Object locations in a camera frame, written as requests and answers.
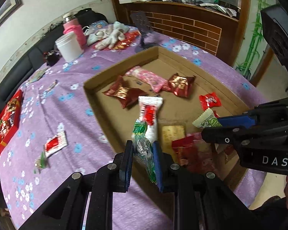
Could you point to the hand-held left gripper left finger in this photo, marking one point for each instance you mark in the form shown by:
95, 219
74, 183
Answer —
127, 170

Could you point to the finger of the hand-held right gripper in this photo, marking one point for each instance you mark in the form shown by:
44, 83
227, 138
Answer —
218, 134
235, 121

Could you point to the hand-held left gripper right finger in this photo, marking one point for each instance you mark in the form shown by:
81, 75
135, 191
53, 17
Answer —
159, 170

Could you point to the white green snack packet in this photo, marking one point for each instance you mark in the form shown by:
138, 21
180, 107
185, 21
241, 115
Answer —
206, 122

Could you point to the clear green candy packet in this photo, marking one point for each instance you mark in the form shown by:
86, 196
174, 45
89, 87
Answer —
142, 146

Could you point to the red foil snack packet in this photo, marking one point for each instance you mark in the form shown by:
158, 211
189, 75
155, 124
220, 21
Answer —
192, 151

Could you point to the small bright red candy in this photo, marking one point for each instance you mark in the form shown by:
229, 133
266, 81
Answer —
210, 100

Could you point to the tan biscuit packet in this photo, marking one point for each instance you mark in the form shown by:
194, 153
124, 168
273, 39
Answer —
172, 133

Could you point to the shallow cardboard box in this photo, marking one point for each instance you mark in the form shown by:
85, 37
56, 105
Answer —
177, 105

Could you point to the white red snack packet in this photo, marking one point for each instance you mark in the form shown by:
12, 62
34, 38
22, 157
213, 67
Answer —
148, 115

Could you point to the pile of assorted wrapped snacks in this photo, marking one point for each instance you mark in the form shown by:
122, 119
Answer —
8, 115

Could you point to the dark red snack packet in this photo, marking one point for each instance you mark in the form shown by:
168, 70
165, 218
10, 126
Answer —
122, 92
181, 83

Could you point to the white red square packet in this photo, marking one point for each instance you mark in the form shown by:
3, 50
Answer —
55, 143

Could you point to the small green candy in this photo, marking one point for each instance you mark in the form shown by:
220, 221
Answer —
40, 163

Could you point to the pink cartoon snack packet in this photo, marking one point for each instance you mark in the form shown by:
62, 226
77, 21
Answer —
147, 76

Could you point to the wooden brick-pattern cabinet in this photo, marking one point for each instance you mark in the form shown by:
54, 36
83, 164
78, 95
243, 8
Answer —
182, 28

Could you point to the small white blue packet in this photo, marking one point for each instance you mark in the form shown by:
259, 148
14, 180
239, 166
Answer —
49, 88

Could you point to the red gift box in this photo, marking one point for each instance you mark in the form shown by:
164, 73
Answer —
2, 148

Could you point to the flat printed card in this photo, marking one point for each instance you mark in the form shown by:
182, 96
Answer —
38, 74

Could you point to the pale work glove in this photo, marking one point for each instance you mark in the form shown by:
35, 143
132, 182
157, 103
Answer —
110, 40
118, 27

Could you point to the red gold foil wrapper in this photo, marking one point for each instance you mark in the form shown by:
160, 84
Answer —
130, 36

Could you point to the small black box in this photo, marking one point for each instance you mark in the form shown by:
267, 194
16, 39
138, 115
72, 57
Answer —
51, 58

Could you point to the white plastic jar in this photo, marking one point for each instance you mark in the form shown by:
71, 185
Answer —
68, 48

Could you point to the grey phone stand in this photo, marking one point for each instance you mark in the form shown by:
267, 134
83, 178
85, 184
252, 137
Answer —
139, 20

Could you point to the black sofa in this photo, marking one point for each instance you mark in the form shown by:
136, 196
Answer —
16, 74

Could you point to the blue printed packet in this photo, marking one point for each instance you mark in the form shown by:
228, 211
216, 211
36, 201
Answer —
97, 25

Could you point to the pink sleeved bottle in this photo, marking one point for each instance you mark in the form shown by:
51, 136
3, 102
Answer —
74, 30

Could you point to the flat white box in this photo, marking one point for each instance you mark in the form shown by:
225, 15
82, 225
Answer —
133, 0

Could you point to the black bag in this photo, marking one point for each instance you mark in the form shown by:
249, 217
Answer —
88, 14

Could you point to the bamboo wall sticker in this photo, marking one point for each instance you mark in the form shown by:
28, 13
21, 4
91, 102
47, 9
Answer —
252, 48

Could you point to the framed wall picture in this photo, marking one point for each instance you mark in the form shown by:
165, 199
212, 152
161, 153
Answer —
7, 7

